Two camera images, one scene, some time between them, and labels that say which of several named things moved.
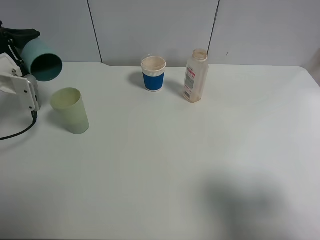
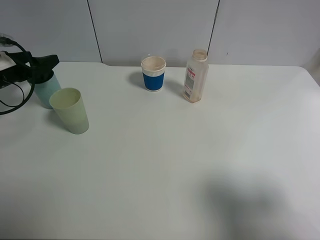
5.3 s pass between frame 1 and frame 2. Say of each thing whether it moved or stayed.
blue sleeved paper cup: stayed
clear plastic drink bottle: stayed
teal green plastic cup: moved
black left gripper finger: moved
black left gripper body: moved
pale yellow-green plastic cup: stayed
